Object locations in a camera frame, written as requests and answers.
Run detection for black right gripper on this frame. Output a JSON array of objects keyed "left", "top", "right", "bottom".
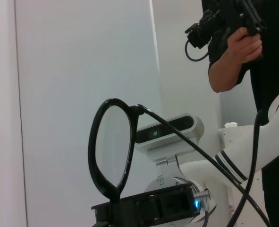
[{"left": 91, "top": 183, "right": 201, "bottom": 227}]

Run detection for black round-lens glasses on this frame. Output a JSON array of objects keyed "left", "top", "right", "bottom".
[{"left": 87, "top": 98, "right": 272, "bottom": 227}]

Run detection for black handheld controller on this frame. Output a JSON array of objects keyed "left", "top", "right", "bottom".
[{"left": 185, "top": 0, "right": 267, "bottom": 50}]

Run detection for person's bare forearm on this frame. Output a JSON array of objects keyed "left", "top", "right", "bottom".
[{"left": 209, "top": 53, "right": 246, "bottom": 94}]

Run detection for person's bare hand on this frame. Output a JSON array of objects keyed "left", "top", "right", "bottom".
[{"left": 226, "top": 27, "right": 264, "bottom": 64}]

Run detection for person in black clothes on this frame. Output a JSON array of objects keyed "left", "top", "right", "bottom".
[{"left": 200, "top": 0, "right": 279, "bottom": 227}]

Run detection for right gripper connector cable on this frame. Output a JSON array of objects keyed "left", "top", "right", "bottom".
[{"left": 193, "top": 189, "right": 213, "bottom": 227}]

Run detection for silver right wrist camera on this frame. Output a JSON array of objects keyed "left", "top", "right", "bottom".
[{"left": 133, "top": 113, "right": 205, "bottom": 163}]

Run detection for thick black camera cable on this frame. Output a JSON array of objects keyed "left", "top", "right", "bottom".
[{"left": 225, "top": 110, "right": 264, "bottom": 227}]

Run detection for black controller cable loop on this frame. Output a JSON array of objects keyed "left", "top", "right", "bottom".
[{"left": 185, "top": 40, "right": 211, "bottom": 62}]

